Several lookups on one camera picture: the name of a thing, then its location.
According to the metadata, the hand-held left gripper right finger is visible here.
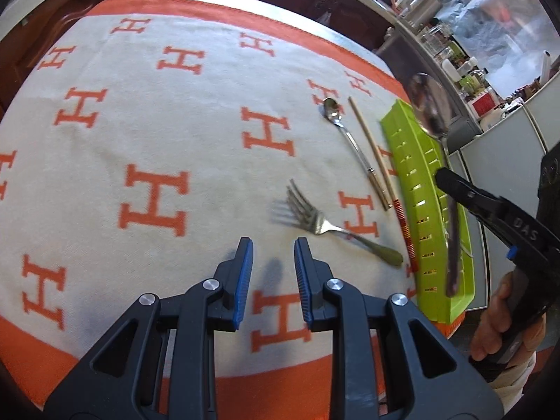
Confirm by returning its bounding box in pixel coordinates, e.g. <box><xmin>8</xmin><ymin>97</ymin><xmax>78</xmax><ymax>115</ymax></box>
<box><xmin>294</xmin><ymin>237</ymin><xmax>504</xmax><ymax>420</ymax></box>

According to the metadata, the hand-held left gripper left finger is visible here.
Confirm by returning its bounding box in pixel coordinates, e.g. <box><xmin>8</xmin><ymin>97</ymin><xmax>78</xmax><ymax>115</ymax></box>
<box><xmin>44</xmin><ymin>236</ymin><xmax>254</xmax><ymax>420</ymax></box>

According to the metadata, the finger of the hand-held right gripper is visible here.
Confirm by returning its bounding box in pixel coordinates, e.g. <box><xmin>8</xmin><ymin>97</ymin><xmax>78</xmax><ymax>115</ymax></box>
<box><xmin>434</xmin><ymin>167</ymin><xmax>509</xmax><ymax>229</ymax></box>

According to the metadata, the metal fork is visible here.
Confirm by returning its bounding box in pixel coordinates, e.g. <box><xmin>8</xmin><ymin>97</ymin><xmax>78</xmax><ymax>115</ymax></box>
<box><xmin>286</xmin><ymin>178</ymin><xmax>404</xmax><ymax>267</ymax></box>

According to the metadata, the green plastic utensil tray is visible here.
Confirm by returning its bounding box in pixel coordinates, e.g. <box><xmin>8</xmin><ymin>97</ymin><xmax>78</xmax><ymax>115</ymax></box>
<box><xmin>380</xmin><ymin>98</ymin><xmax>475</xmax><ymax>325</ymax></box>

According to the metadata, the metal spoon brown handle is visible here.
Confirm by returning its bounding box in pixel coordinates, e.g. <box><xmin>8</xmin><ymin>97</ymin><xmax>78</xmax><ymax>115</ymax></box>
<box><xmin>408</xmin><ymin>71</ymin><xmax>462</xmax><ymax>299</ymax></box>

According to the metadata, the person's right forearm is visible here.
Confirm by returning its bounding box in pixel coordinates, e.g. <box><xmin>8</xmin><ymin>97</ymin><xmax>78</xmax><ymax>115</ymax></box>
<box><xmin>488</xmin><ymin>350</ymin><xmax>539</xmax><ymax>403</ymax></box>

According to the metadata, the person's right hand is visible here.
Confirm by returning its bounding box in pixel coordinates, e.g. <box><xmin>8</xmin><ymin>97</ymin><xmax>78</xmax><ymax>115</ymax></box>
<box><xmin>471</xmin><ymin>272</ymin><xmax>531</xmax><ymax>360</ymax></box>

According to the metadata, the grey refrigerator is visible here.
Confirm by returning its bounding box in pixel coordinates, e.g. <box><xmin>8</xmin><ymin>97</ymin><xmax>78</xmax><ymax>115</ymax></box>
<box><xmin>446</xmin><ymin>83</ymin><xmax>560</xmax><ymax>311</ymax></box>

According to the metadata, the red label container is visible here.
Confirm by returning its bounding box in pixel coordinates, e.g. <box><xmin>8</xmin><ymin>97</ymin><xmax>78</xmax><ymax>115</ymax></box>
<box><xmin>468</xmin><ymin>92</ymin><xmax>497</xmax><ymax>117</ymax></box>

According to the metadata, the clear bottle green label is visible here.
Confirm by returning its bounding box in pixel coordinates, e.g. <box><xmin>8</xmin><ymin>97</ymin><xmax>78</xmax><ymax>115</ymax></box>
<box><xmin>457</xmin><ymin>72</ymin><xmax>482</xmax><ymax>92</ymax></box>

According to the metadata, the black oven appliance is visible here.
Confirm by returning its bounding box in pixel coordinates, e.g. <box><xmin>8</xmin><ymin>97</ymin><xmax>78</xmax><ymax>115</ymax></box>
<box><xmin>376</xmin><ymin>22</ymin><xmax>482</xmax><ymax>149</ymax></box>

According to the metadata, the white pipe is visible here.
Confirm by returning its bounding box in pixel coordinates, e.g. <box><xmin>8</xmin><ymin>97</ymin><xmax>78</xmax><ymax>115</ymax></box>
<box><xmin>539</xmin><ymin>50</ymin><xmax>553</xmax><ymax>84</ymax></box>

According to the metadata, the small metal spoon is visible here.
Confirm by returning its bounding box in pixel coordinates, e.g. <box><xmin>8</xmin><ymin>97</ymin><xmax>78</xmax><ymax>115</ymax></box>
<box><xmin>322</xmin><ymin>97</ymin><xmax>393</xmax><ymax>211</ymax></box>

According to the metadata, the glass jar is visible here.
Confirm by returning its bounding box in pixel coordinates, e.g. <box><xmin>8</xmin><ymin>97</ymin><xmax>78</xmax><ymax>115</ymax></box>
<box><xmin>422</xmin><ymin>24</ymin><xmax>451</xmax><ymax>53</ymax></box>

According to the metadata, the steel electric kettle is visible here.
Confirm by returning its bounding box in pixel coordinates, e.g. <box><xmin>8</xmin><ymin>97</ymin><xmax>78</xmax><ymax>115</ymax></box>
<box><xmin>405</xmin><ymin>0</ymin><xmax>442</xmax><ymax>27</ymax></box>

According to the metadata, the orange white printed blanket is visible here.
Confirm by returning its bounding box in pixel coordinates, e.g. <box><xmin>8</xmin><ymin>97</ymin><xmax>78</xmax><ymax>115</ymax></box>
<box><xmin>0</xmin><ymin>0</ymin><xmax>460</xmax><ymax>420</ymax></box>

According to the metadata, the plastic sheet wall cover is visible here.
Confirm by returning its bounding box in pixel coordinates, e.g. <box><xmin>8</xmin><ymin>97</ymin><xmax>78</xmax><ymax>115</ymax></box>
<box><xmin>437</xmin><ymin>0</ymin><xmax>556</xmax><ymax>92</ymax></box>

